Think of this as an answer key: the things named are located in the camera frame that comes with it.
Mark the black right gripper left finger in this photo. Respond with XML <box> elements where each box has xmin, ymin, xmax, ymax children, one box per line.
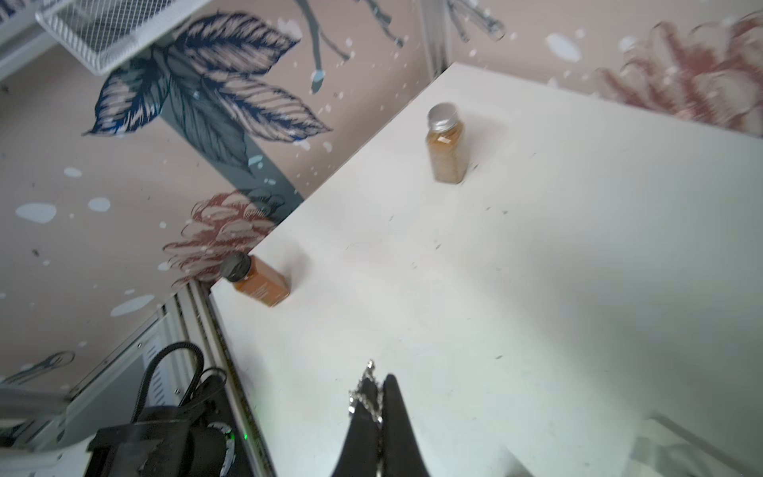
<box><xmin>332</xmin><ymin>377</ymin><xmax>382</xmax><ymax>477</ymax></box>

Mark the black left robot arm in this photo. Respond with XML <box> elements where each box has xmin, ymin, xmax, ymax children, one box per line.
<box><xmin>85</xmin><ymin>341</ymin><xmax>238</xmax><ymax>477</ymax></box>

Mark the glass spice jar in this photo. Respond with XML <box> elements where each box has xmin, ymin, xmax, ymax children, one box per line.
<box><xmin>425</xmin><ymin>103</ymin><xmax>468</xmax><ymax>184</ymax></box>

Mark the white jewelry box lid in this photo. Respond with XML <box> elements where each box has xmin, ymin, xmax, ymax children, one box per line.
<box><xmin>622</xmin><ymin>415</ymin><xmax>761</xmax><ymax>477</ymax></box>

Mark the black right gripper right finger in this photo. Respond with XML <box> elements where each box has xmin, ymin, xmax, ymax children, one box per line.
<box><xmin>381</xmin><ymin>374</ymin><xmax>430</xmax><ymax>477</ymax></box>

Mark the white wire mesh shelf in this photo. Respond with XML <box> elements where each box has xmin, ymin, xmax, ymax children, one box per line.
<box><xmin>36</xmin><ymin>0</ymin><xmax>210</xmax><ymax>77</ymax></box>

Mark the brown jar black lid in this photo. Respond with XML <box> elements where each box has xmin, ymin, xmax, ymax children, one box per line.
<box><xmin>220</xmin><ymin>252</ymin><xmax>290</xmax><ymax>307</ymax></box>

